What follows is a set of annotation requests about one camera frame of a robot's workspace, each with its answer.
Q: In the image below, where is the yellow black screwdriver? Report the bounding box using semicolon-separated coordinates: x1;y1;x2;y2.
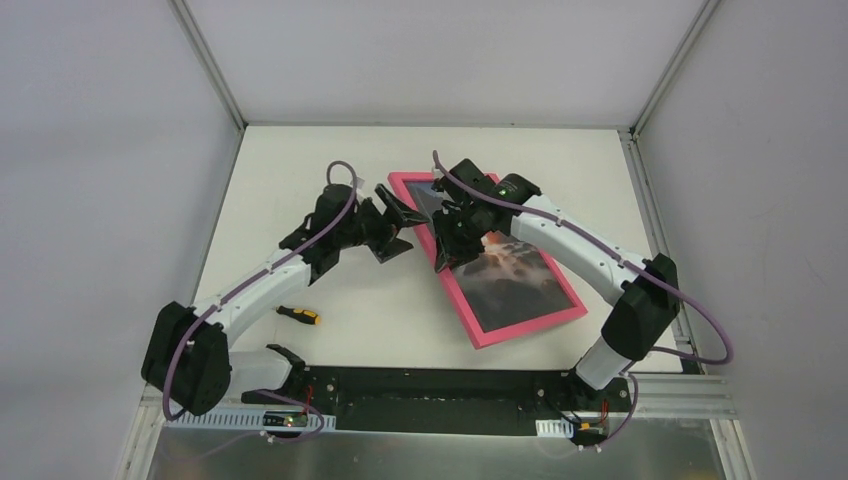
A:
275;306;321;325

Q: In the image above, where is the left white cable duct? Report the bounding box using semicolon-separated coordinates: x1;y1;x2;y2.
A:
165;408;337;433

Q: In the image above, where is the aluminium front rail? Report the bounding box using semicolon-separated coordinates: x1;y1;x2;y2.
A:
140;362;737;420

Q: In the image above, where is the right white cable duct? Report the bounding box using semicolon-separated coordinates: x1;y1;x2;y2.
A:
535;419;574;439

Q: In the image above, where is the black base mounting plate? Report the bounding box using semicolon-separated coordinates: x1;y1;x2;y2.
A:
241;366;631;436

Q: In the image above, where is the pink picture frame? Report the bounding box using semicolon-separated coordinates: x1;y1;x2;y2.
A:
387;172;589;350

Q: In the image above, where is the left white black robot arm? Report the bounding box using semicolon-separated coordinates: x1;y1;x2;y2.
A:
141;184;428;416

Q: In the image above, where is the white cable duct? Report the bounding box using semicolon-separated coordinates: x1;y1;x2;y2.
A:
165;408;337;433
535;419;574;439

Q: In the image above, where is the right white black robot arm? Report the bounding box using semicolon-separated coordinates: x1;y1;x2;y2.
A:
431;159;680;410

